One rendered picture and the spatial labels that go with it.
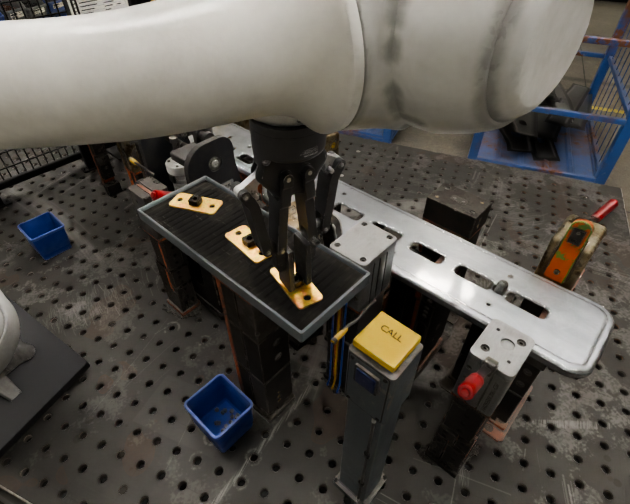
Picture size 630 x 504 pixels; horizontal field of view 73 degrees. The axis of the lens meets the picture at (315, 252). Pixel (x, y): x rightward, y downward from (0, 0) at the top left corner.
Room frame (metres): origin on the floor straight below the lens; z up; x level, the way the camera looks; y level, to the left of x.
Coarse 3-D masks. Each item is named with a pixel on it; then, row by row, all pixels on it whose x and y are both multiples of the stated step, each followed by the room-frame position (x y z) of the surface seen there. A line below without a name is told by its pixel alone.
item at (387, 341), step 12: (372, 324) 0.32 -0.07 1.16; (384, 324) 0.32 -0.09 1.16; (396, 324) 0.32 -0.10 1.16; (360, 336) 0.30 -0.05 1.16; (372, 336) 0.30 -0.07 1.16; (384, 336) 0.30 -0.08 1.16; (396, 336) 0.30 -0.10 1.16; (408, 336) 0.30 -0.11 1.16; (420, 336) 0.30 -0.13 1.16; (360, 348) 0.29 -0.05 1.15; (372, 348) 0.29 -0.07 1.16; (384, 348) 0.29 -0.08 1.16; (396, 348) 0.29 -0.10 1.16; (408, 348) 0.29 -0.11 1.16; (384, 360) 0.27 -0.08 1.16; (396, 360) 0.27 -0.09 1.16
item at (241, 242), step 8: (232, 232) 0.49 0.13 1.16; (240, 232) 0.50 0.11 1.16; (248, 232) 0.49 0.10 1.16; (232, 240) 0.48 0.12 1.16; (240, 240) 0.48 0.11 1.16; (248, 240) 0.47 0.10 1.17; (240, 248) 0.46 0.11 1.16; (248, 248) 0.46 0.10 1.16; (256, 248) 0.46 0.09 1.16; (248, 256) 0.44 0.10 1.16; (256, 256) 0.44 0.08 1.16; (264, 256) 0.44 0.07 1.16
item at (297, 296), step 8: (272, 272) 0.41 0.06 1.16; (296, 280) 0.39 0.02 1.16; (296, 288) 0.38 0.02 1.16; (304, 288) 0.38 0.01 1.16; (312, 288) 0.38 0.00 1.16; (288, 296) 0.37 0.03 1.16; (296, 296) 0.37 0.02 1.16; (304, 296) 0.37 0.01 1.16; (312, 296) 0.37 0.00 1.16; (320, 296) 0.37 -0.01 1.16; (296, 304) 0.35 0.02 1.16; (304, 304) 0.35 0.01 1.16; (312, 304) 0.35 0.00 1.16
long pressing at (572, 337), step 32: (224, 128) 1.17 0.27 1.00; (352, 192) 0.84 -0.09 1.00; (352, 224) 0.72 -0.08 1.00; (384, 224) 0.72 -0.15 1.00; (416, 224) 0.72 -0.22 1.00; (416, 256) 0.62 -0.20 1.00; (448, 256) 0.62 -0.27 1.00; (480, 256) 0.62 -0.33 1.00; (416, 288) 0.53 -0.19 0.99; (448, 288) 0.53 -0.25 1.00; (480, 288) 0.53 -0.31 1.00; (512, 288) 0.53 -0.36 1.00; (544, 288) 0.53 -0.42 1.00; (480, 320) 0.45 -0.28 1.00; (512, 320) 0.45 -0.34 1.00; (544, 320) 0.45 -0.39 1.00; (576, 320) 0.45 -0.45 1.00; (608, 320) 0.46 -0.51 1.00; (544, 352) 0.39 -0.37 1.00; (576, 352) 0.39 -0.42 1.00
